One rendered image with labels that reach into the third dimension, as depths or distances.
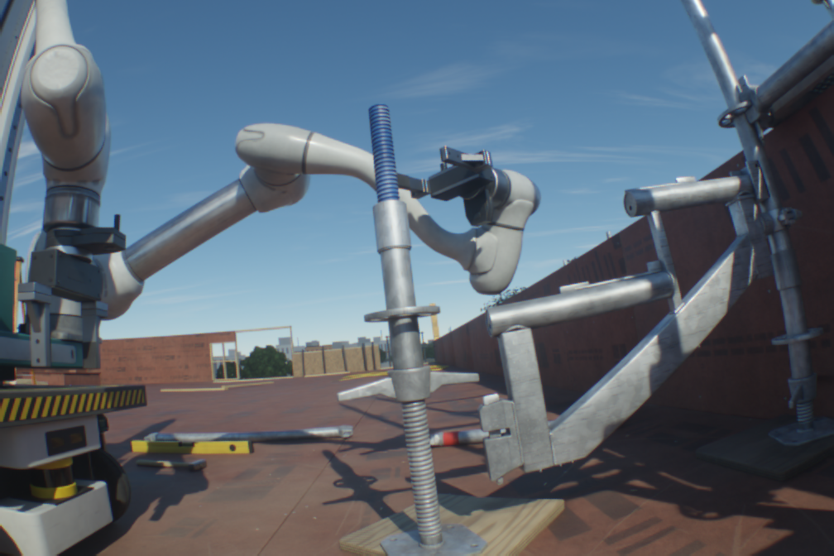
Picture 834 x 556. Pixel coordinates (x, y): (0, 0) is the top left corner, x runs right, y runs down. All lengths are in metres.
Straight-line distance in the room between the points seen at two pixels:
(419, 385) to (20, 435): 0.63
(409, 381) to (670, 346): 0.45
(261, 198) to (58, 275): 0.67
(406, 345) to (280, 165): 0.54
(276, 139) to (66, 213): 0.54
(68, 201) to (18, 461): 0.40
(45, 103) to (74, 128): 0.05
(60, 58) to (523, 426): 0.80
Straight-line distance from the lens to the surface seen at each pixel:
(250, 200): 1.21
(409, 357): 0.72
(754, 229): 1.02
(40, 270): 0.68
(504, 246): 1.05
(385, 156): 0.80
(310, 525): 1.04
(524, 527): 0.84
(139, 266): 1.27
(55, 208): 0.72
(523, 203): 1.06
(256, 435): 2.24
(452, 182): 0.94
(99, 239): 0.68
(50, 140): 0.61
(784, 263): 1.07
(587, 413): 0.79
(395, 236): 0.74
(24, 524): 0.84
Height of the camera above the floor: 0.34
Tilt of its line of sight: 13 degrees up
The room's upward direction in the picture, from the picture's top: 7 degrees counter-clockwise
